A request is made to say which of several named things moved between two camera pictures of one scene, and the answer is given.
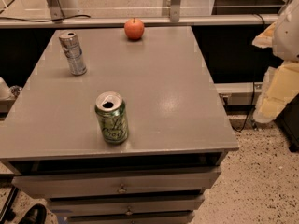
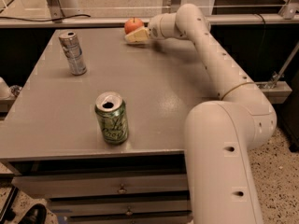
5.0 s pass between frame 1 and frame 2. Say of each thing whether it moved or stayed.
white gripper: moved
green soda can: stayed
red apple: stayed
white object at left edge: stayed
